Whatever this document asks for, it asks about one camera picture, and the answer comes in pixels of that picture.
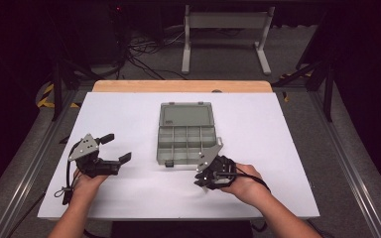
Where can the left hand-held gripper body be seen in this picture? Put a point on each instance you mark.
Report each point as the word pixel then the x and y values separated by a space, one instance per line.
pixel 91 162

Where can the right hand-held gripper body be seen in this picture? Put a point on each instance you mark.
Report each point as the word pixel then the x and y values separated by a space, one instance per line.
pixel 218 170

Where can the grey plastic compartment box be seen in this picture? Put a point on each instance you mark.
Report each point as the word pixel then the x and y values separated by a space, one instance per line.
pixel 185 135

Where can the person's left hand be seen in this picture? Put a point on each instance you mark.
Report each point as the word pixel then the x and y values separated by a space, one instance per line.
pixel 87 185

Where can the person's right hand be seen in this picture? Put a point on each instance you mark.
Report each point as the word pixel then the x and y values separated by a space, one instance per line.
pixel 246 185

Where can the white table board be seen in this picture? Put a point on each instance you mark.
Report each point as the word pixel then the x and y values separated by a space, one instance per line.
pixel 129 109

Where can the person's dark lap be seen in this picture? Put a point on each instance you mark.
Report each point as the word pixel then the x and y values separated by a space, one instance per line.
pixel 178 230

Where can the black metal stand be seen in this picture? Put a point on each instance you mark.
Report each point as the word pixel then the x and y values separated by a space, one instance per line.
pixel 327 92
pixel 58 89

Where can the yellow black floor tape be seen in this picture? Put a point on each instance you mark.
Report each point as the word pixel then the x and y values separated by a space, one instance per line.
pixel 46 99

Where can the wooden table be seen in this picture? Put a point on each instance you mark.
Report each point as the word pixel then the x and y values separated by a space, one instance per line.
pixel 178 86

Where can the black equipment cabinet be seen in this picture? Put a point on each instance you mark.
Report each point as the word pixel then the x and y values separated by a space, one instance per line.
pixel 92 29

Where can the white metal stand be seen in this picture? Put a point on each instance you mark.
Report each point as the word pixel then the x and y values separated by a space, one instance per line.
pixel 226 20

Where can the aluminium rail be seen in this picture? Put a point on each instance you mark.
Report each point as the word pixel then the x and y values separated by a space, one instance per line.
pixel 29 172
pixel 350 172

